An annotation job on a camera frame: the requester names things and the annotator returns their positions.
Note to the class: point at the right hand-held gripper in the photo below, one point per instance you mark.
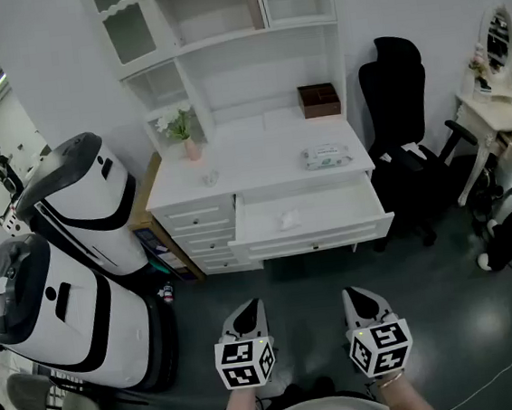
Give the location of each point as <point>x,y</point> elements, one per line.
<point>380,350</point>

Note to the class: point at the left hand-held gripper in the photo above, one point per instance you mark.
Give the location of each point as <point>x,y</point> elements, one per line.
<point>243,364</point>

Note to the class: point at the white desk drawer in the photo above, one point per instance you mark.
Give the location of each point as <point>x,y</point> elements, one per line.
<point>328,201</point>

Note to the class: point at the person's right forearm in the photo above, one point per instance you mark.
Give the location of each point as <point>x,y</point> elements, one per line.
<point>408,402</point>

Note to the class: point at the person's dark trousers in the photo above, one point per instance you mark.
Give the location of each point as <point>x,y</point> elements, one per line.
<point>312,389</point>

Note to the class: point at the small bottle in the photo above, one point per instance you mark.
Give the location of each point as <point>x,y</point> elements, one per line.
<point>167,293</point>

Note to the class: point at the small clear packet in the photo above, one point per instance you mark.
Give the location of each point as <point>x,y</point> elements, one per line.
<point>210,178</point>

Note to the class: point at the white wet wipes pack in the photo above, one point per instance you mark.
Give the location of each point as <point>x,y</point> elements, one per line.
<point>326,157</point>

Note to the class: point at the white desk with hutch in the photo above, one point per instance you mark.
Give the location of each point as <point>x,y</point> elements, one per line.
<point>268,152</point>

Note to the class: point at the white and black robot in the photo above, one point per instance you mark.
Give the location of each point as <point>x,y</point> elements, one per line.
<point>85,185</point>
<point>81,318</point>

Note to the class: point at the pink vase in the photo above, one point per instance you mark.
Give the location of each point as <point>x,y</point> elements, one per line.
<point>192,149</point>

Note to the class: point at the brown wooden organizer box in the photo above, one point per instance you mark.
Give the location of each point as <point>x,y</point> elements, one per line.
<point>318,107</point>

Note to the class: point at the white flower bunch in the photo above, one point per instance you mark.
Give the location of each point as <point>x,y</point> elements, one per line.
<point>177,123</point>

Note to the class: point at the black office chair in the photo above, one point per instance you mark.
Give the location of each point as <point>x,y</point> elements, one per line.
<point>392,94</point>

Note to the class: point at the white dressing table with mirror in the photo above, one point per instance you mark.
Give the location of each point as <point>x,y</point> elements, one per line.
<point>478,108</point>

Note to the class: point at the brown book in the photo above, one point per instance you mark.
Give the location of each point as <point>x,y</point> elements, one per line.
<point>254,4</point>

